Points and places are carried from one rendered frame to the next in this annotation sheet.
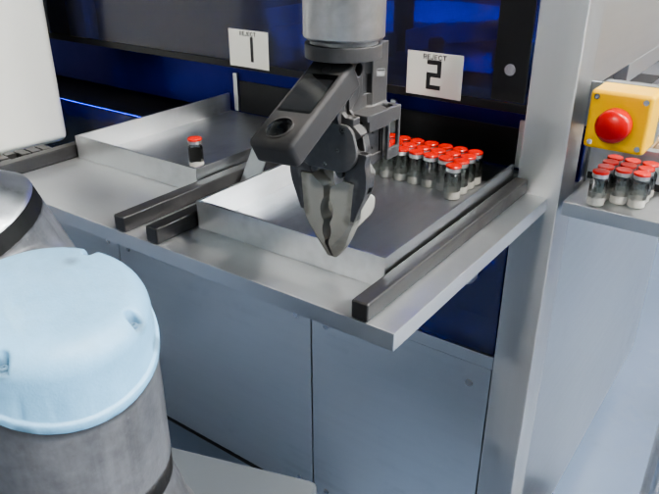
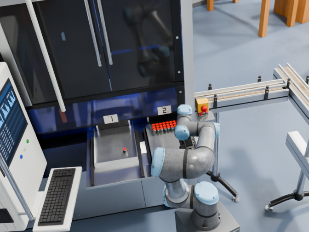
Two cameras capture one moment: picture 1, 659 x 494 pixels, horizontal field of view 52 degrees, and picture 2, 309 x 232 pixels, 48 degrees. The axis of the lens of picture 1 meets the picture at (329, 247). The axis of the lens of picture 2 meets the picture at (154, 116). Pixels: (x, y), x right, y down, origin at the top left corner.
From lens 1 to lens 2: 157 cm
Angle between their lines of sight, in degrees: 35
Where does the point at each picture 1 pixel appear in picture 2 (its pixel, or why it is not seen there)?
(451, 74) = (168, 109)
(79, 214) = (128, 179)
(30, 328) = (211, 193)
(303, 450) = (140, 198)
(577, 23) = (192, 95)
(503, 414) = not seen: hidden behind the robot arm
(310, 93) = (189, 142)
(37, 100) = (42, 158)
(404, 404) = not seen: hidden behind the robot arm
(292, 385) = (135, 185)
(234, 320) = not seen: hidden behind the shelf
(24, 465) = (214, 207)
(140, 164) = (119, 161)
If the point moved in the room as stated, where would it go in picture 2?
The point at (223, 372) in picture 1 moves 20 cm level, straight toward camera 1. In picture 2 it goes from (110, 194) to (131, 206)
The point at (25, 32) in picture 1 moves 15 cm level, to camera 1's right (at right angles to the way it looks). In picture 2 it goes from (35, 142) to (57, 130)
